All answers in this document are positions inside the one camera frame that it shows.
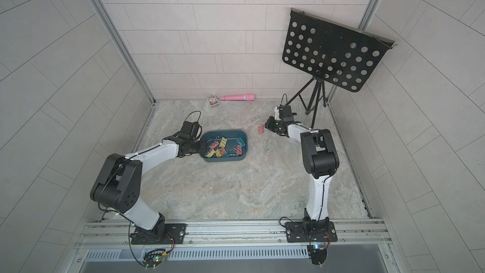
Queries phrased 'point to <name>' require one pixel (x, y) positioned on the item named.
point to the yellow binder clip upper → (223, 142)
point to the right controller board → (317, 255)
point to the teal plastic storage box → (213, 136)
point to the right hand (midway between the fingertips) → (266, 121)
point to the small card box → (212, 100)
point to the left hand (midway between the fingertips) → (208, 143)
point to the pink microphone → (251, 97)
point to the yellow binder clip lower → (211, 154)
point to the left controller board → (154, 257)
